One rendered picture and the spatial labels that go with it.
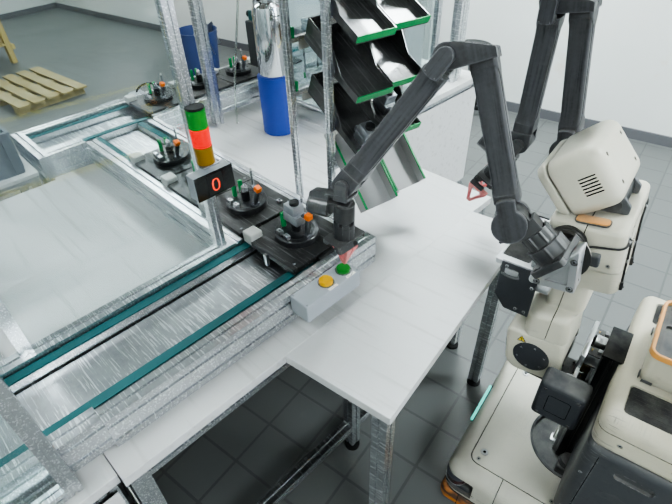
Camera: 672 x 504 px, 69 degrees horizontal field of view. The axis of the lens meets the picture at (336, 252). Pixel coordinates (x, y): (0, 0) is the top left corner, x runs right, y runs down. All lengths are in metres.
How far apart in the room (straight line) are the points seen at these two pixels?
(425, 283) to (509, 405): 0.68
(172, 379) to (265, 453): 1.01
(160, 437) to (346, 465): 1.03
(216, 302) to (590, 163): 1.00
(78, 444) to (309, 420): 1.19
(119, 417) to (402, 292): 0.82
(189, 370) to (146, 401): 0.11
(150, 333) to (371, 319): 0.60
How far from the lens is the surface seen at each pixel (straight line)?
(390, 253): 1.63
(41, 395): 1.40
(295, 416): 2.25
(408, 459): 2.15
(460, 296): 1.51
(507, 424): 1.97
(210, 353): 1.27
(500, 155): 1.12
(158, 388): 1.24
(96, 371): 1.38
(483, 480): 1.85
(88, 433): 1.24
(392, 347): 1.35
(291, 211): 1.46
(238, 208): 1.66
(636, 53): 4.59
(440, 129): 2.96
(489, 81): 1.11
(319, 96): 1.58
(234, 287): 1.47
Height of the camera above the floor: 1.90
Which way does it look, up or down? 39 degrees down
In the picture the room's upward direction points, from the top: 2 degrees counter-clockwise
